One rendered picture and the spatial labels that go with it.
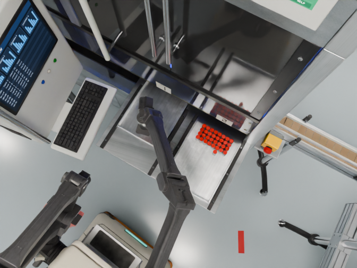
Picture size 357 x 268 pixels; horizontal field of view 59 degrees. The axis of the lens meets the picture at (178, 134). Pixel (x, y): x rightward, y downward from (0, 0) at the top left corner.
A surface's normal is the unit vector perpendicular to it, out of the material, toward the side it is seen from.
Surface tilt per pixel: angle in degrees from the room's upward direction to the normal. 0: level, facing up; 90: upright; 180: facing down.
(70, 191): 41
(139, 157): 0
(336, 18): 90
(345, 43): 90
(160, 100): 0
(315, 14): 90
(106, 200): 0
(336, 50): 90
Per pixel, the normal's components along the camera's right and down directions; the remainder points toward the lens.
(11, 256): 0.43, -0.68
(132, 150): 0.00, -0.25
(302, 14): -0.50, 0.84
